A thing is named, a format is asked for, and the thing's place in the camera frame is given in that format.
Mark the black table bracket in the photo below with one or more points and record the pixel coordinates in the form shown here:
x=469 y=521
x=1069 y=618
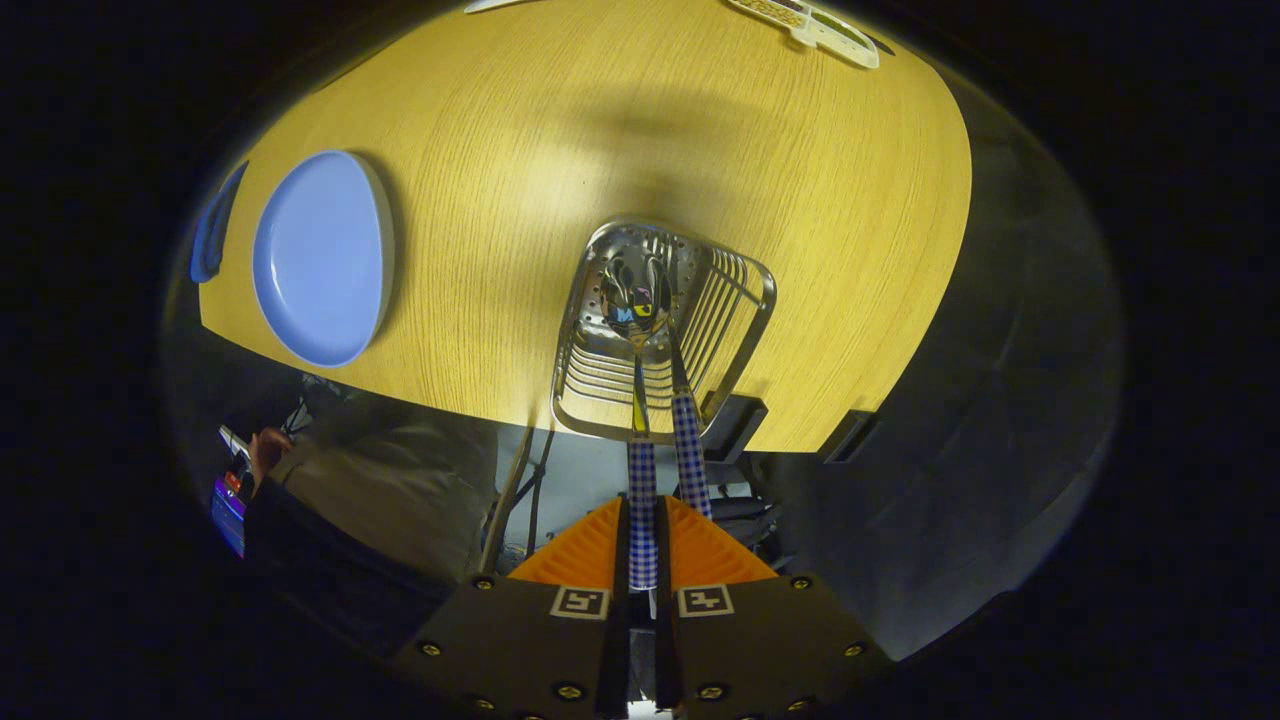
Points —
x=732 y=428
x=850 y=435

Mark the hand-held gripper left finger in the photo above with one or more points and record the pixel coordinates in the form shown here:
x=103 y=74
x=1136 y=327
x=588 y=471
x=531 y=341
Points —
x=618 y=620

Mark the blue round plate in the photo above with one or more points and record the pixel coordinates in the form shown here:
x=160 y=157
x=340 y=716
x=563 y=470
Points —
x=320 y=260

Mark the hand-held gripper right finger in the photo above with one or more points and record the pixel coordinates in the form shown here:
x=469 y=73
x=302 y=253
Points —
x=664 y=640

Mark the white divided condiment dish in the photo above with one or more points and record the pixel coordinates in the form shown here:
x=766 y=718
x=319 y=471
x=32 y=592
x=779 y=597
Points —
x=830 y=35

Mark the blue folded cloth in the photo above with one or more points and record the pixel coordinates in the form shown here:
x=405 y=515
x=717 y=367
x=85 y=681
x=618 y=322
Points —
x=210 y=235

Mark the grey metal table leg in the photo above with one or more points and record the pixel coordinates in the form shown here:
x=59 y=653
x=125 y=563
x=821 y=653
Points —
x=505 y=500

